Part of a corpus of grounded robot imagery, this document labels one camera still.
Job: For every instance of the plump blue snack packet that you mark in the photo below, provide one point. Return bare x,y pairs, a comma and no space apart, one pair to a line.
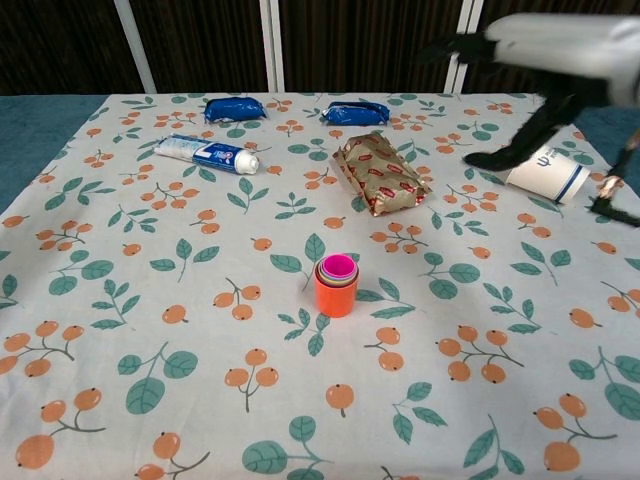
235,110

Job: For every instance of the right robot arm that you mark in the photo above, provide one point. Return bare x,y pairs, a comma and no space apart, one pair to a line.
629,60

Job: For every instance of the gold foil snack packet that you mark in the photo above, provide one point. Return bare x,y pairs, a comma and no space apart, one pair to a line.
382,175

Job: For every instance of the floral tablecloth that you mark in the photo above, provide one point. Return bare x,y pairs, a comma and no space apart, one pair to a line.
300,360

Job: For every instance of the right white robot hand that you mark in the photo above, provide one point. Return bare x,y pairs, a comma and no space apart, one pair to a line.
555,45

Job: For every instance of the white blue toothpaste tube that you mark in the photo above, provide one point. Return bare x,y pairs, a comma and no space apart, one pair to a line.
205,150

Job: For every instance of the orange plastic cup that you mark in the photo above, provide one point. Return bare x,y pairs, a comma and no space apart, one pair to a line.
336,302

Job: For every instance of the white paper cup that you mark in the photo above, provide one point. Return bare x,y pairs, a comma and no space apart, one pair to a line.
545,175

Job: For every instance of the flat blue snack packet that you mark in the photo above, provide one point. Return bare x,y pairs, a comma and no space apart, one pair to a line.
355,114

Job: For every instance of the pink plastic cup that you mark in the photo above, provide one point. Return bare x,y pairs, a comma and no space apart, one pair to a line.
339,266

